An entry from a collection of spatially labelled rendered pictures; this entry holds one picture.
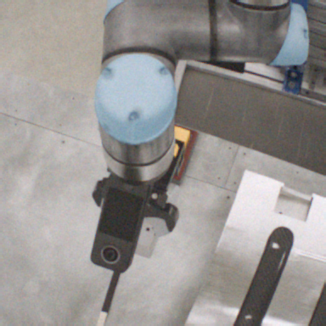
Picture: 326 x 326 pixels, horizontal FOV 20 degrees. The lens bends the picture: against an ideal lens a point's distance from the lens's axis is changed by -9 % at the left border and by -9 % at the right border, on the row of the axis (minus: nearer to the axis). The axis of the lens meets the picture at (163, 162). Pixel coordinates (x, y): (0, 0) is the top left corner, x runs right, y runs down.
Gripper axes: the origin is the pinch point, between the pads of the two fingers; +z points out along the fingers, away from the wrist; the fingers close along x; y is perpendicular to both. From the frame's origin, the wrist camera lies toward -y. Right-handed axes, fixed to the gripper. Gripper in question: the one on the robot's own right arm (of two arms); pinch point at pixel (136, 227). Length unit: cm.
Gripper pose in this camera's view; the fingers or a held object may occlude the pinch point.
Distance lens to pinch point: 121.2
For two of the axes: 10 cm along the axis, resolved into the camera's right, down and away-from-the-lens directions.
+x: -9.4, -3.2, 1.3
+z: 0.0, 3.8, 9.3
